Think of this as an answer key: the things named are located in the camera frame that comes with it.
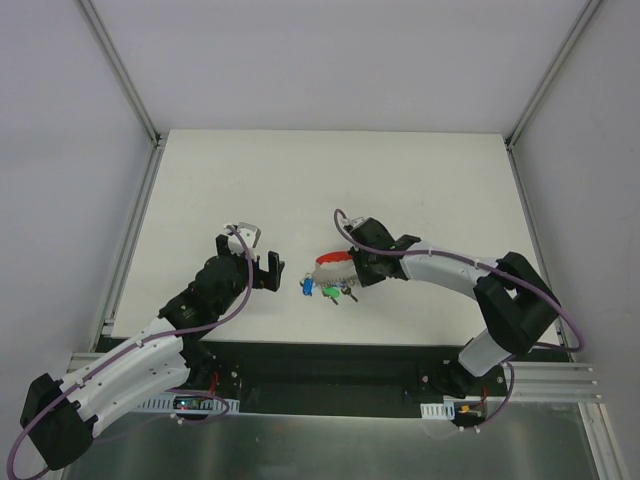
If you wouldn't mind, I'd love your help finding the aluminium rail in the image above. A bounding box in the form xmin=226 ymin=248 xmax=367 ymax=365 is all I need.
xmin=505 ymin=147 xmax=601 ymax=401
xmin=66 ymin=134 xmax=168 ymax=372

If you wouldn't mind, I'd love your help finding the aluminium frame post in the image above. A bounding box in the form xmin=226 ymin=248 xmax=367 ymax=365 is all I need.
xmin=504 ymin=0 xmax=605 ymax=152
xmin=74 ymin=0 xmax=163 ymax=147

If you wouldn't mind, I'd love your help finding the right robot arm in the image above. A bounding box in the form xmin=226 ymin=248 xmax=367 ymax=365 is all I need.
xmin=344 ymin=218 xmax=559 ymax=399

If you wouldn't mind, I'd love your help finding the left aluminium rail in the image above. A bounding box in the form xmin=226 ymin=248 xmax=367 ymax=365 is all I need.
xmin=66 ymin=134 xmax=168 ymax=372

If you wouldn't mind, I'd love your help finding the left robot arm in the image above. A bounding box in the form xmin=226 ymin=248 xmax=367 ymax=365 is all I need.
xmin=6 ymin=222 xmax=284 ymax=479

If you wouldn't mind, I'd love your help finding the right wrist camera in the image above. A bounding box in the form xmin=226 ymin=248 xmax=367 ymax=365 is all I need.
xmin=344 ymin=217 xmax=367 ymax=231

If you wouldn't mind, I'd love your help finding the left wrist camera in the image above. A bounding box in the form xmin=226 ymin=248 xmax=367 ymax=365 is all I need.
xmin=224 ymin=222 xmax=261 ymax=255

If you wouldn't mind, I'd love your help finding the white cable duct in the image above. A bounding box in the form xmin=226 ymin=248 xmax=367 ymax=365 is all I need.
xmin=420 ymin=402 xmax=455 ymax=421
xmin=133 ymin=393 xmax=240 ymax=415

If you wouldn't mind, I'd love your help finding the left aluminium frame post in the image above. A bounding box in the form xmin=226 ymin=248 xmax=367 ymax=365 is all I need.
xmin=74 ymin=0 xmax=163 ymax=147

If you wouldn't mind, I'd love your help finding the key holder with red handle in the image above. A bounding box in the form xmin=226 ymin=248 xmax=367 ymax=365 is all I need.
xmin=312 ymin=251 xmax=357 ymax=285

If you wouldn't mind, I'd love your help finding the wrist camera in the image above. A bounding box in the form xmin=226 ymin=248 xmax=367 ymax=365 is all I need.
xmin=344 ymin=217 xmax=367 ymax=231
xmin=224 ymin=222 xmax=261 ymax=255

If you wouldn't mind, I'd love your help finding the green tagged key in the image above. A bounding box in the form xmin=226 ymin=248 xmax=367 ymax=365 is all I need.
xmin=321 ymin=286 xmax=341 ymax=305

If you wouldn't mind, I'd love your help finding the blue tagged key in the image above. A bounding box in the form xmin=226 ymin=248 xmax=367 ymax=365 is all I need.
xmin=300 ymin=275 xmax=316 ymax=297

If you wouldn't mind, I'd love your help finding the purple cable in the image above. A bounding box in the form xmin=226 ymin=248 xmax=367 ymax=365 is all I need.
xmin=8 ymin=224 xmax=254 ymax=480
xmin=332 ymin=208 xmax=586 ymax=439

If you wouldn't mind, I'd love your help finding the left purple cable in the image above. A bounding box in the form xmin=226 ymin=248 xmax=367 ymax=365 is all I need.
xmin=8 ymin=224 xmax=254 ymax=480

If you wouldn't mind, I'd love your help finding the plain silver key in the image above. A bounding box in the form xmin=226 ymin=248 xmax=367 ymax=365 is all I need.
xmin=341 ymin=286 xmax=358 ymax=302

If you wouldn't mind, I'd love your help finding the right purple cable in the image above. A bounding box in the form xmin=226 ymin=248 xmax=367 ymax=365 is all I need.
xmin=332 ymin=208 xmax=586 ymax=439

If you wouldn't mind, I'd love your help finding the right aluminium rail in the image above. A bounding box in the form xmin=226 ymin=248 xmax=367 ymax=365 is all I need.
xmin=505 ymin=147 xmax=601 ymax=401

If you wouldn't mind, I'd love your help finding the right aluminium frame post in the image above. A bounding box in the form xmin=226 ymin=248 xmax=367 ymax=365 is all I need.
xmin=504 ymin=0 xmax=605 ymax=152

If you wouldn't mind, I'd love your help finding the left white cable duct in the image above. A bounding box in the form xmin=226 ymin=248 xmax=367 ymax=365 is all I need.
xmin=133 ymin=393 xmax=240 ymax=415

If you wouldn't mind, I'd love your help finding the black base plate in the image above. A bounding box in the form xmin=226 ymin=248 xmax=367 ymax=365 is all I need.
xmin=94 ymin=337 xmax=519 ymax=416

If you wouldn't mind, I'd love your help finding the right white cable duct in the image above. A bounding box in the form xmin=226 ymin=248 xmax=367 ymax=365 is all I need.
xmin=420 ymin=402 xmax=455 ymax=421

